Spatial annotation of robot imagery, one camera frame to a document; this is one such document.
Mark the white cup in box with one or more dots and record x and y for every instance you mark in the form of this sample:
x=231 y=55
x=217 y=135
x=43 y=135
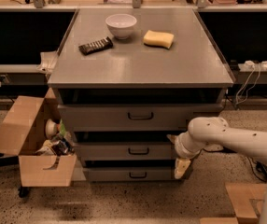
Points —
x=50 y=128

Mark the open cardboard box left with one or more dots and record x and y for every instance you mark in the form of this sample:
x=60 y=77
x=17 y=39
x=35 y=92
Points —
x=22 y=134

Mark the yellow sponge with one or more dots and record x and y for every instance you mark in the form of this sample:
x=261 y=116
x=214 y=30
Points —
x=158 y=39

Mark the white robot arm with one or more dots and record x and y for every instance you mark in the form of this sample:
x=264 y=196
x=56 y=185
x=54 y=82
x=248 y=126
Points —
x=203 y=132

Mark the grey top drawer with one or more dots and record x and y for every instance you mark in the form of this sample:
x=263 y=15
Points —
x=117 y=118

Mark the white bowl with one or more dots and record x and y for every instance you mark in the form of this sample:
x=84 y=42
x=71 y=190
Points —
x=121 y=26

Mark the dark snack bar wrapper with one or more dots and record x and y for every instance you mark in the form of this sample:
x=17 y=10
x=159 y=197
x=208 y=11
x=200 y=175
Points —
x=96 y=46

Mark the grey drawer cabinet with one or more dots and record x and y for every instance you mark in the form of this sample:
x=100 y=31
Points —
x=190 y=72

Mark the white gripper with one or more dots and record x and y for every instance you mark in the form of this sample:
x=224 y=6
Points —
x=179 y=148

